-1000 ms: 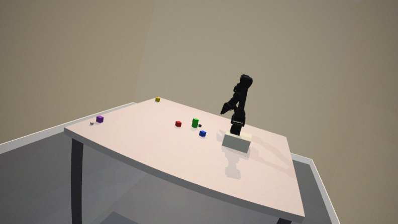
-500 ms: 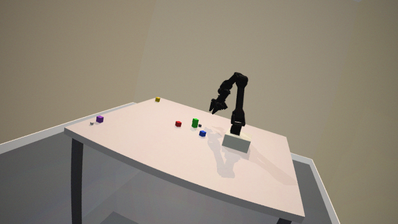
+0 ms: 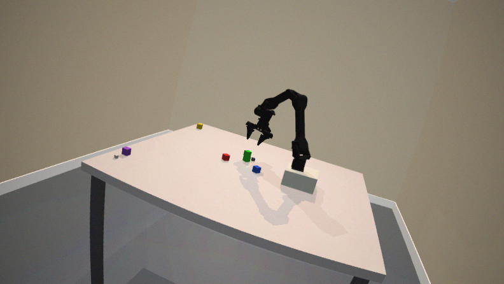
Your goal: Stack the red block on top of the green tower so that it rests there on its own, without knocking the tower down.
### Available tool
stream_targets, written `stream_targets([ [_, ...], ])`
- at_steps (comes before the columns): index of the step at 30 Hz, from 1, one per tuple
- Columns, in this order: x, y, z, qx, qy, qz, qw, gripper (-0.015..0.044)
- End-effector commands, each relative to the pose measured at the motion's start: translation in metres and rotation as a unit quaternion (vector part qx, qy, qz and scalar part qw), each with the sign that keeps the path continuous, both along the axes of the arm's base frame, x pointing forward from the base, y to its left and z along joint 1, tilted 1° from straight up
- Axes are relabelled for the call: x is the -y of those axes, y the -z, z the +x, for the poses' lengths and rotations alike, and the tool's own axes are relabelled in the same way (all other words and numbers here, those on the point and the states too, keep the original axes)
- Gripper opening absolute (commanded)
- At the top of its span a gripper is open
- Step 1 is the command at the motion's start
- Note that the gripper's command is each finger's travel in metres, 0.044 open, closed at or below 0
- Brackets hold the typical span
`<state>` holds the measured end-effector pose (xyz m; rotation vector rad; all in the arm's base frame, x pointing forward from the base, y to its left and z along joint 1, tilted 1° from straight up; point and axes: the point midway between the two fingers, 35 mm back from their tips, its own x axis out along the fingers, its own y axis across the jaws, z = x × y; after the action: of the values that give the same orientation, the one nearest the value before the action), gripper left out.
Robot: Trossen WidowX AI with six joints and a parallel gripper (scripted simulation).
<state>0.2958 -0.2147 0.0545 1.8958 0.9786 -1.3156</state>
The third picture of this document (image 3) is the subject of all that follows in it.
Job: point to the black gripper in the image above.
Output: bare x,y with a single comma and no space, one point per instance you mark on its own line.
262,123

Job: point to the small purple block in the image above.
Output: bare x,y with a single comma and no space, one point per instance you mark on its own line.
126,150

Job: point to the red block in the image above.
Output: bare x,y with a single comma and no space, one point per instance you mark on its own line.
225,157

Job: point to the blue block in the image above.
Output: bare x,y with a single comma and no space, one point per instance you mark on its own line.
256,169

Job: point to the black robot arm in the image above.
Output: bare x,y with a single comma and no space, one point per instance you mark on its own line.
300,147

